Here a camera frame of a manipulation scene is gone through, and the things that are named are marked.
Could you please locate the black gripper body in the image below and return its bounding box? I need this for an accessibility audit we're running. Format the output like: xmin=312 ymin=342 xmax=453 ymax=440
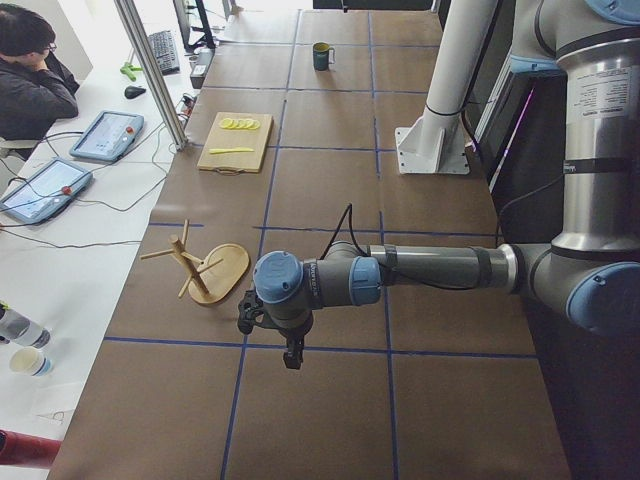
xmin=237 ymin=289 xmax=314 ymax=341

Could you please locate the black computer mouse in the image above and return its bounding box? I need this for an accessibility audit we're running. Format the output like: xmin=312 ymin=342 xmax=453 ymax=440
xmin=124 ymin=85 xmax=146 ymax=100

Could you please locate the blue teach pendant near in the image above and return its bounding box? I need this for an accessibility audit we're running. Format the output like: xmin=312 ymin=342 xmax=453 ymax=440
xmin=1 ymin=158 xmax=94 ymax=225

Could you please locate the blue teach pendant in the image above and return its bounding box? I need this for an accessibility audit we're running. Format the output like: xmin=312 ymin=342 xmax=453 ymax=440
xmin=1 ymin=158 xmax=94 ymax=225
xmin=69 ymin=110 xmax=145 ymax=162

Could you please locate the white paper cup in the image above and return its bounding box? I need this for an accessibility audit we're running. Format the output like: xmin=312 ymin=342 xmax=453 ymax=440
xmin=9 ymin=347 xmax=52 ymax=376

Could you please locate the clear water bottle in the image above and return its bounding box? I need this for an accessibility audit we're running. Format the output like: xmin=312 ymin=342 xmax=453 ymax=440
xmin=1 ymin=302 xmax=51 ymax=348

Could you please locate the black keyboard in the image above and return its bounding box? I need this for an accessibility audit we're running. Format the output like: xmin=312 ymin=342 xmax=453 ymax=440
xmin=148 ymin=30 xmax=180 ymax=75

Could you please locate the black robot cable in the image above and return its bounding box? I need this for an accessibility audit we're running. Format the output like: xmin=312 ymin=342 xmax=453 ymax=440
xmin=319 ymin=202 xmax=401 ymax=289

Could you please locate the aluminium frame post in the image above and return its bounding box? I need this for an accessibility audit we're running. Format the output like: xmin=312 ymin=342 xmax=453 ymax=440
xmin=114 ymin=0 xmax=188 ymax=151

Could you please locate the green handheld tool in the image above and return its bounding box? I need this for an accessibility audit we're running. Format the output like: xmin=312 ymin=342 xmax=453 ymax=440
xmin=120 ymin=62 xmax=143 ymax=82

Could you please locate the bamboo cutting board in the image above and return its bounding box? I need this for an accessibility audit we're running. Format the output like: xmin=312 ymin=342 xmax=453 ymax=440
xmin=197 ymin=111 xmax=273 ymax=174

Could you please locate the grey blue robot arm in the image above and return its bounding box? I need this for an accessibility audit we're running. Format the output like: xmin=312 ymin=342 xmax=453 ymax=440
xmin=238 ymin=1 xmax=639 ymax=369

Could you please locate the wooden cup storage rack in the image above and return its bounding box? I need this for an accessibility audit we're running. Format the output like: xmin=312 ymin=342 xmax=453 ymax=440
xmin=139 ymin=219 xmax=250 ymax=306

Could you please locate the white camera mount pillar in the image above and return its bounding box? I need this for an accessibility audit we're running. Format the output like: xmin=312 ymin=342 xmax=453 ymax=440
xmin=395 ymin=0 xmax=498 ymax=175

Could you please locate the person in black jacket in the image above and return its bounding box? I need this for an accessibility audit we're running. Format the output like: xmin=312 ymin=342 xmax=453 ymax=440
xmin=1 ymin=3 xmax=79 ymax=140

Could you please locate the blue teach pendant far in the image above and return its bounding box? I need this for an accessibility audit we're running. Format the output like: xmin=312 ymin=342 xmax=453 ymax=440
xmin=69 ymin=110 xmax=145 ymax=162

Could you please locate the dark green mug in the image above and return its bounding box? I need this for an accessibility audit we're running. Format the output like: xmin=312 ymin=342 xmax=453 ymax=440
xmin=312 ymin=42 xmax=335 ymax=71

